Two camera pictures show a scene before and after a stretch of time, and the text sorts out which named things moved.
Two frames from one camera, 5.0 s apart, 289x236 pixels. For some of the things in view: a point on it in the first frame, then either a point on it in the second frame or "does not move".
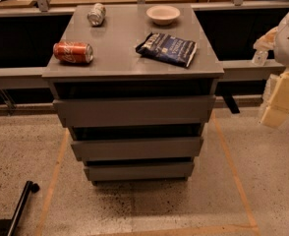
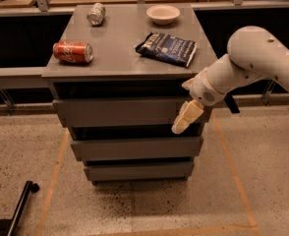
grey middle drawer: x=96 y=149 does not move
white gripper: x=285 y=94 → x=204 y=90
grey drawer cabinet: x=135 y=85 does not move
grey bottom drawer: x=139 y=171 does not move
